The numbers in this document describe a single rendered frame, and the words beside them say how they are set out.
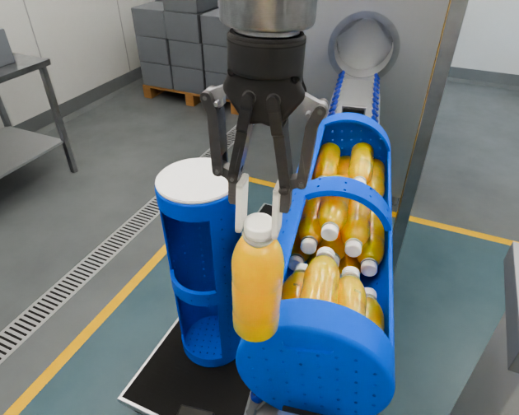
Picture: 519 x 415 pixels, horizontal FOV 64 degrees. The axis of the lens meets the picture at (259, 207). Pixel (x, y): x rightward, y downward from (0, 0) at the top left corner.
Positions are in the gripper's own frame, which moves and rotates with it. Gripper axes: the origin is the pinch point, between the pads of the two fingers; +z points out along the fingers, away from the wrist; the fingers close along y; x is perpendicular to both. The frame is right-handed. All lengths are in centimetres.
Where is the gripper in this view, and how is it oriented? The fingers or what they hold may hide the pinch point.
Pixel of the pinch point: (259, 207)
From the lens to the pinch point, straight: 50.3
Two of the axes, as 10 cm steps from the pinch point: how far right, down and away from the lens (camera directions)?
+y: -9.7, -1.6, 1.8
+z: -0.3, 8.3, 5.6
